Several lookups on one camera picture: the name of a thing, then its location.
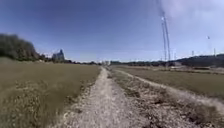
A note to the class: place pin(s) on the pale building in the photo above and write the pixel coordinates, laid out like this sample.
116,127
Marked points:
106,62

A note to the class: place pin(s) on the pale gravel track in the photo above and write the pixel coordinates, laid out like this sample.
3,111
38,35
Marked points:
105,100

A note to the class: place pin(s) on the weedy strip between ruts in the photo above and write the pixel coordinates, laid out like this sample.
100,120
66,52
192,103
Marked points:
146,100

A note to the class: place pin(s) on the grey building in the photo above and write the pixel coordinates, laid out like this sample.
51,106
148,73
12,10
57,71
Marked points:
59,55

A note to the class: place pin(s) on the tall lattice pylon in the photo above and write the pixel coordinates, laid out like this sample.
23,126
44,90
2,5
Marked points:
165,40

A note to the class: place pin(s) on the pale dirt rut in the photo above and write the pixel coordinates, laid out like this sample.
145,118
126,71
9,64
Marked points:
173,91

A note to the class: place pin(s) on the dry grass field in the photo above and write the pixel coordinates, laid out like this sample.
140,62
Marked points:
186,80
40,86

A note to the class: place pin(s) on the wooded hill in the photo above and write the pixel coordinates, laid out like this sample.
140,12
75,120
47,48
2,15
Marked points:
203,60

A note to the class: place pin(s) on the row of dark trees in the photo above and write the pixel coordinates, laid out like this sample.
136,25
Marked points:
16,48

